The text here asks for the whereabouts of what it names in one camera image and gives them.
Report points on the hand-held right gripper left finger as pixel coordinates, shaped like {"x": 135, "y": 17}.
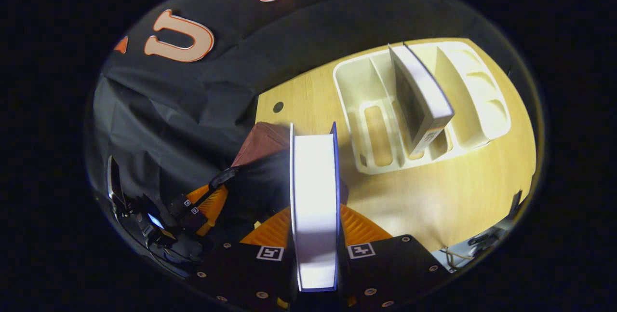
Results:
{"x": 231, "y": 268}

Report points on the blue cover book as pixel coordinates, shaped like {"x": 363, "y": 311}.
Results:
{"x": 313, "y": 206}

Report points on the dark red schoolbag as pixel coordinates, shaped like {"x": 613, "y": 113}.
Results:
{"x": 262, "y": 143}

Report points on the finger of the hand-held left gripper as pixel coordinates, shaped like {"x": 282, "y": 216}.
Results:
{"x": 185, "y": 202}
{"x": 194, "y": 216}

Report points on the white plastic bookshelf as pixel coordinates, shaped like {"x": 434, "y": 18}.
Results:
{"x": 356, "y": 85}

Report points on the black and white book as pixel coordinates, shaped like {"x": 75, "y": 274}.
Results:
{"x": 424, "y": 95}

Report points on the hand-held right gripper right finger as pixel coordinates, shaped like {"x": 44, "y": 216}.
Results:
{"x": 385, "y": 268}

